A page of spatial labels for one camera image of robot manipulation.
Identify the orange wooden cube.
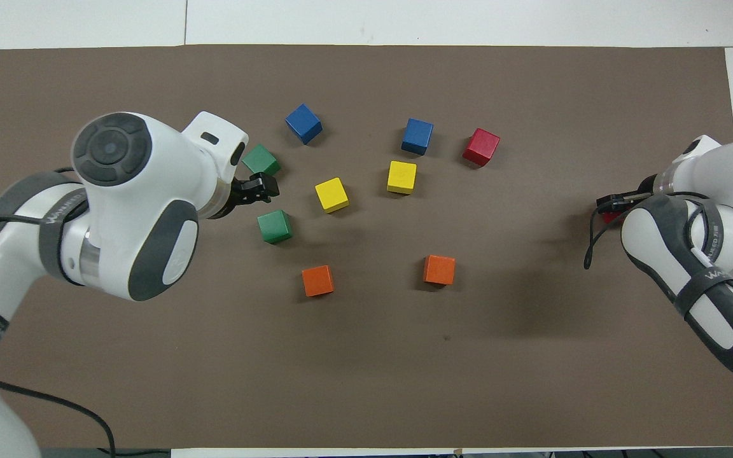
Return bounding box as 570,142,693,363
302,265,335,298
423,254,456,286

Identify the yellow wooden cube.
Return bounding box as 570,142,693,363
386,160,417,195
314,177,350,214

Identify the blue wooden cube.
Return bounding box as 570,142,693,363
285,104,323,146
401,118,434,156

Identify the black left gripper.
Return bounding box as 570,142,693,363
230,172,279,209

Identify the brown paper table mat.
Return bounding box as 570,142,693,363
0,45,733,449

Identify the green wooden cube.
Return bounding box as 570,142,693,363
257,210,293,245
242,144,281,177

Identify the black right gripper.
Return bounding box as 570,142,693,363
597,178,660,212

